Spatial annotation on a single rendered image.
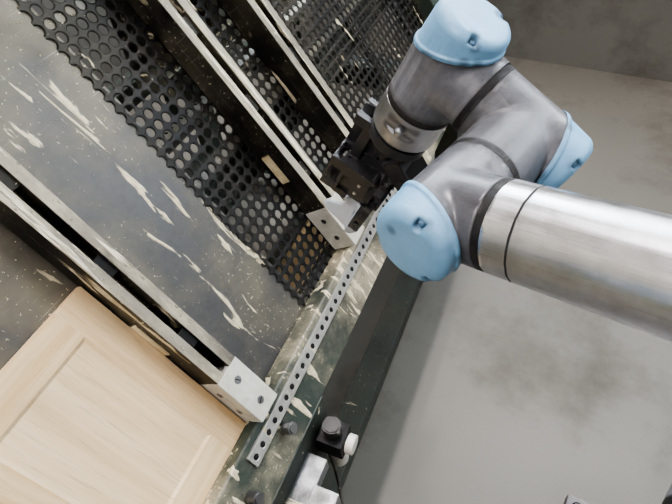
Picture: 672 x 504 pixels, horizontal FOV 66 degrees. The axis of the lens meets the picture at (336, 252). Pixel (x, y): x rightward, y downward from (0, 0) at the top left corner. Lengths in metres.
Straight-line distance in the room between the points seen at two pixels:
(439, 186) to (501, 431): 1.69
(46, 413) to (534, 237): 0.75
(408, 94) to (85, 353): 0.65
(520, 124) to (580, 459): 1.69
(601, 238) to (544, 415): 1.76
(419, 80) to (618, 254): 0.25
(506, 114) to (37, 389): 0.74
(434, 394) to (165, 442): 1.28
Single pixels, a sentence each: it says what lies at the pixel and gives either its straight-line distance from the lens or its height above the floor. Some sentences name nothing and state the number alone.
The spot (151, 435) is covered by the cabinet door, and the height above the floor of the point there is 1.02.
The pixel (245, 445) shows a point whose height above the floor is 0.90.
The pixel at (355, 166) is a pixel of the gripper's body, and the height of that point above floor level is 1.46.
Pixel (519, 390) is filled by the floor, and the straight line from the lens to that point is 2.13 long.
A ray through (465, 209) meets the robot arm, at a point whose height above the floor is 1.58.
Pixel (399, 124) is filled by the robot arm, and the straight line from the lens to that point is 0.55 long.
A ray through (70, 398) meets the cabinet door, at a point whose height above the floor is 1.15.
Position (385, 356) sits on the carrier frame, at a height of 0.18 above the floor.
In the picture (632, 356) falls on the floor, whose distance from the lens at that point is 2.33.
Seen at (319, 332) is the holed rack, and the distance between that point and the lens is 1.16.
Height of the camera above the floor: 1.85
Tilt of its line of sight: 48 degrees down
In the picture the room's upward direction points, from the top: 8 degrees counter-clockwise
